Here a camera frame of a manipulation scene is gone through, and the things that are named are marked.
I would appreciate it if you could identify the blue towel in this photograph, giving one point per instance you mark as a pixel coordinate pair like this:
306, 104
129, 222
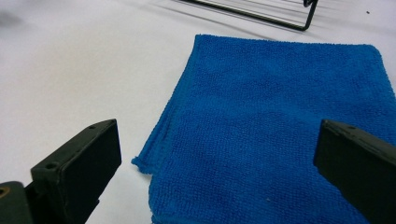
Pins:
264, 124

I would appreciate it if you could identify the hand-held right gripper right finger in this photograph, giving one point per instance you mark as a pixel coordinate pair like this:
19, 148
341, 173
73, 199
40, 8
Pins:
358, 168

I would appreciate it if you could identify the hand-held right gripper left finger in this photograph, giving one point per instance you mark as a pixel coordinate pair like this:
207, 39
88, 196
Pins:
77, 174

